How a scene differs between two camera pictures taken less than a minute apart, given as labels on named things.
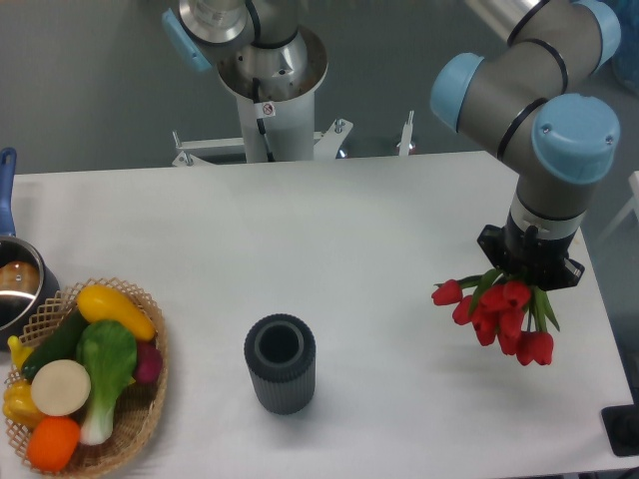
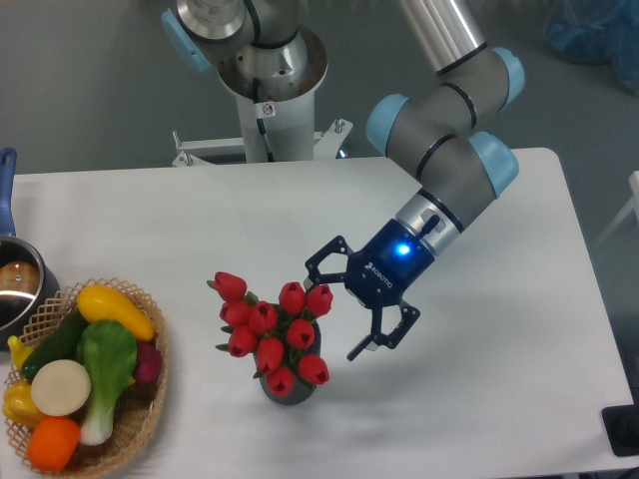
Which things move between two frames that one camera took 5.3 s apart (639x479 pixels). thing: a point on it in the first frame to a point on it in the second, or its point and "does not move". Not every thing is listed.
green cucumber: [60, 344] does not move
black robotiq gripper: [524, 254] to [378, 273]
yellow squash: [100, 302] does not move
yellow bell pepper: [18, 404] does not move
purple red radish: [149, 362] does not move
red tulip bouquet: [509, 312] to [278, 337]
